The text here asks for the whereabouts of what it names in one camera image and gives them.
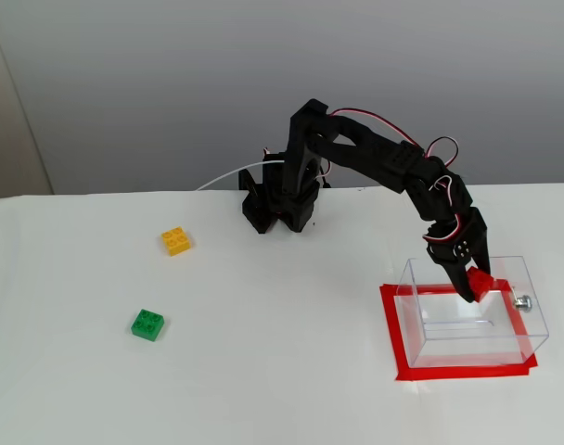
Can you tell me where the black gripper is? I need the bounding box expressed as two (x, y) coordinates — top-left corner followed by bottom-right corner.
(423, 207), (493, 305)

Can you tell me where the red lego brick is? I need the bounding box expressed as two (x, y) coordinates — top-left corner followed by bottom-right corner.
(465, 267), (494, 301)

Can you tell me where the metal box lock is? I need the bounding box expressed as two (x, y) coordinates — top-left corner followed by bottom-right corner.
(510, 286), (534, 312)

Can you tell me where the transparent plastic box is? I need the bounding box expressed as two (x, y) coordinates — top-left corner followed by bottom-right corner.
(392, 254), (550, 371)

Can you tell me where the yellow lego brick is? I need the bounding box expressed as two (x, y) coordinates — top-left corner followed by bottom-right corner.
(160, 225), (194, 258)

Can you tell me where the green lego brick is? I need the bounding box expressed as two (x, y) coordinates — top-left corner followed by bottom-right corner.
(130, 308), (166, 343)

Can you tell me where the black table clamp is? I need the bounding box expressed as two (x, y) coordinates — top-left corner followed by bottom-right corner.
(237, 167), (267, 210)

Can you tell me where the red white black servo wire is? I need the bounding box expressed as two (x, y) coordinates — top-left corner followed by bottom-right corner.
(423, 136), (471, 245)
(330, 107), (425, 152)

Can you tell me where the red tape frame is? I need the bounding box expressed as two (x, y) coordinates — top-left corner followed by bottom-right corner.
(378, 278), (539, 383)

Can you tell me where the white cable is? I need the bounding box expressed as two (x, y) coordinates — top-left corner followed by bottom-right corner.
(196, 159), (287, 192)

